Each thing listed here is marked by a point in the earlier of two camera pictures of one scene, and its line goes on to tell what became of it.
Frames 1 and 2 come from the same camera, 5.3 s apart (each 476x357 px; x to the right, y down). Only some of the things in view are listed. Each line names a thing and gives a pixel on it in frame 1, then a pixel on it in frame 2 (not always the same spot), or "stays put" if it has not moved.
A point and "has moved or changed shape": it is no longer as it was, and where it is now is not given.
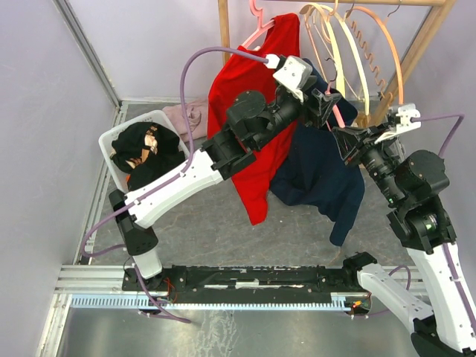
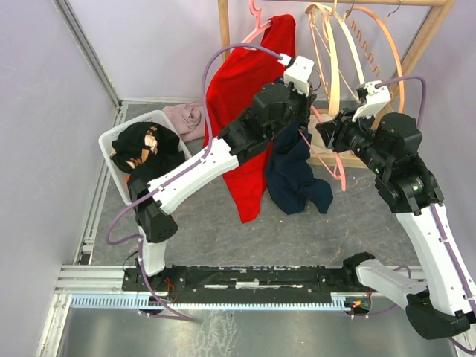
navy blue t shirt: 314,169 has moved or changed shape
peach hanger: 379,16 stays put
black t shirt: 143,149 stays put
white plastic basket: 107,138 stays put
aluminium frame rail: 84,277 stays put
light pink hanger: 335,107 to 340,171
